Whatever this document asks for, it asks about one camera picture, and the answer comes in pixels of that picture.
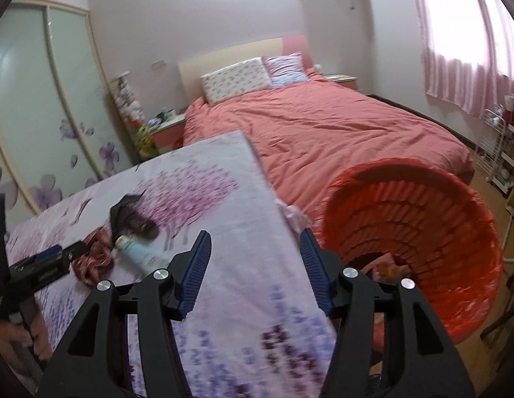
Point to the floral pink purple tablecloth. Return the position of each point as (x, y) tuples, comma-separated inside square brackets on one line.
[(207, 295)]

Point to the floral white pillow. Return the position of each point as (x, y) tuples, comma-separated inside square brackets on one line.
[(241, 78)]

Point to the pink striped pillow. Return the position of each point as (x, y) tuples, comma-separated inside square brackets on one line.
[(285, 70)]

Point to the sliding floral wardrobe door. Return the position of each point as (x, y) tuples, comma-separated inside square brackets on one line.
[(59, 128)]

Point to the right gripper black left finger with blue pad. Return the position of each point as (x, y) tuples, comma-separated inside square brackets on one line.
[(93, 357)]

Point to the left pink nightstand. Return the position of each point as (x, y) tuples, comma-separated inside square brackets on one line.
[(169, 136)]

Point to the brown hair clip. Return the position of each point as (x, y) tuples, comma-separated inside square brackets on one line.
[(135, 224)]

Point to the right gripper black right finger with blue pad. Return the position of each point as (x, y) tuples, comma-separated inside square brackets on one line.
[(390, 342)]

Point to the pink window curtain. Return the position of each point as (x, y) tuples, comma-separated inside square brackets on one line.
[(467, 52)]

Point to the bed with salmon duvet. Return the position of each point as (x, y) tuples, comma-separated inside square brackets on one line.
[(308, 133)]

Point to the hanging plush toys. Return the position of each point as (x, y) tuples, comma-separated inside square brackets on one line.
[(131, 113)]

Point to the red plaid scrunchie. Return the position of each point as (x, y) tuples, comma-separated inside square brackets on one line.
[(97, 263)]

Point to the white wire trolley rack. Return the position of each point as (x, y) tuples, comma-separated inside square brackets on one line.
[(494, 152)]

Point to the person's left hand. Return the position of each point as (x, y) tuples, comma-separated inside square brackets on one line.
[(36, 337)]

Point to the right nightstand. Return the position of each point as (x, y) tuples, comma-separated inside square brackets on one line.
[(343, 80)]

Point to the light blue tube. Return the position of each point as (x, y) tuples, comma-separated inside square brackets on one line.
[(140, 255)]

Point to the red plastic laundry basket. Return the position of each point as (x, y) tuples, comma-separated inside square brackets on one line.
[(429, 221)]

